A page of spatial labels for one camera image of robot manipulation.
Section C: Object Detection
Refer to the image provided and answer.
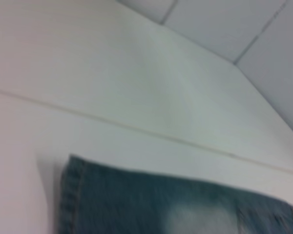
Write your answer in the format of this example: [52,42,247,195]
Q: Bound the blue denim shorts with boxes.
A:
[54,154,293,234]

